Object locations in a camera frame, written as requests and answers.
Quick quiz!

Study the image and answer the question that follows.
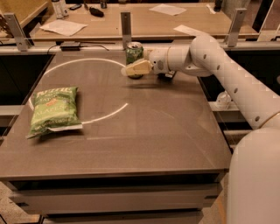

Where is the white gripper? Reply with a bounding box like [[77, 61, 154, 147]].
[[121, 48, 169, 76]]

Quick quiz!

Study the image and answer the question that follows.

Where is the green soda can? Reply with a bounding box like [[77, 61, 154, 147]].
[[125, 41, 144, 80]]

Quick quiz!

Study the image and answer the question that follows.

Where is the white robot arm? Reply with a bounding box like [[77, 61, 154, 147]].
[[122, 34, 280, 224]]

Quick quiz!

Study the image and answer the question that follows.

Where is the black snack packet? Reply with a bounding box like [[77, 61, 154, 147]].
[[157, 71, 176, 81]]

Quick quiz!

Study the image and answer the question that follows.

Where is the white paper sheet right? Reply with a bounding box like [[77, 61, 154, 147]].
[[174, 25, 207, 37]]

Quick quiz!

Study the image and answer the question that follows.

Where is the white paper sheet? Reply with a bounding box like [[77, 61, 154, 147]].
[[40, 19, 87, 37], [174, 25, 207, 37], [150, 3, 186, 16]]

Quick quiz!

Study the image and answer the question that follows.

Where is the white paper sheet top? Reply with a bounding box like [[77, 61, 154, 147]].
[[150, 3, 186, 16]]

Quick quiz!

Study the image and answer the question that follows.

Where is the black computer mouse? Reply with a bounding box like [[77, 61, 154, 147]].
[[89, 7, 104, 18]]

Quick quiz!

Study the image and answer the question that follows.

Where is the white paper sheet left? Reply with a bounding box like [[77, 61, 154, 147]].
[[40, 19, 87, 37]]

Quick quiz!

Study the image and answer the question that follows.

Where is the black phone on desk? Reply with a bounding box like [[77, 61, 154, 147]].
[[69, 3, 82, 11]]

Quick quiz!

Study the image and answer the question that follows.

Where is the clear sanitizer bottle left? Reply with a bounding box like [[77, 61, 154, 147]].
[[215, 91, 232, 110]]

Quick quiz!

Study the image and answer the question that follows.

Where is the clear plastic bottle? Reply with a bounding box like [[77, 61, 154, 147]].
[[52, 0, 68, 19]]

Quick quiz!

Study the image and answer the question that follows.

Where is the green jalapeno chip bag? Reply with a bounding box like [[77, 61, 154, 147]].
[[26, 87, 82, 139]]

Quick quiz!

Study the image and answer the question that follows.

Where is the middle metal bracket post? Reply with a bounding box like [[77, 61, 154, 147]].
[[121, 11, 132, 48]]

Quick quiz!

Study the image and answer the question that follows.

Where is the metal bracket post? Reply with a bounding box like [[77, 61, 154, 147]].
[[121, 11, 132, 48], [225, 8, 247, 47], [3, 12, 31, 52]]

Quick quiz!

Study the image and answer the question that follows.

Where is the black power adapter with cable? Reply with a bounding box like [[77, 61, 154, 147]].
[[46, 41, 108, 55]]

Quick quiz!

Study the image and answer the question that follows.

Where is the right metal bracket post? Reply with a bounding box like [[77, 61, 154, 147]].
[[225, 8, 247, 47]]

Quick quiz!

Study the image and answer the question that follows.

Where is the left metal bracket post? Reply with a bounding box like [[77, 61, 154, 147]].
[[3, 12, 31, 52]]

